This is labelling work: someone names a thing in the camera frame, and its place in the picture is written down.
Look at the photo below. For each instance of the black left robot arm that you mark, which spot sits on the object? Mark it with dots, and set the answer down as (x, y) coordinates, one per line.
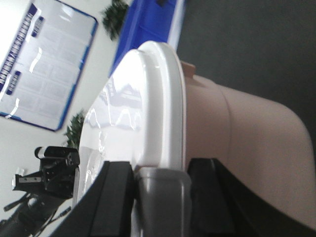
(32, 213)

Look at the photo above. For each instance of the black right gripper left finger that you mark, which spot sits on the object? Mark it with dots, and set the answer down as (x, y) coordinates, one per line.
(105, 209)

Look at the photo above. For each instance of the blue crate beside table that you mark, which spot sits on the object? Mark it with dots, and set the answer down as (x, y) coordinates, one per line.
(156, 20)

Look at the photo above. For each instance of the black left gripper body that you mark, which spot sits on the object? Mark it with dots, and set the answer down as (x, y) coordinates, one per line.
(56, 175)

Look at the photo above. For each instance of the green plant garland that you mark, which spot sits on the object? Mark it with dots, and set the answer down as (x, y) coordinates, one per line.
(112, 21)

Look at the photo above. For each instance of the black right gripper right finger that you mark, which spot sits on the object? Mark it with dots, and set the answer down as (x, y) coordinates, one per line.
(222, 206)

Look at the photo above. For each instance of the blue framed wall poster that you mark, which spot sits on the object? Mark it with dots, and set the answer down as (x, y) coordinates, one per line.
(40, 72)

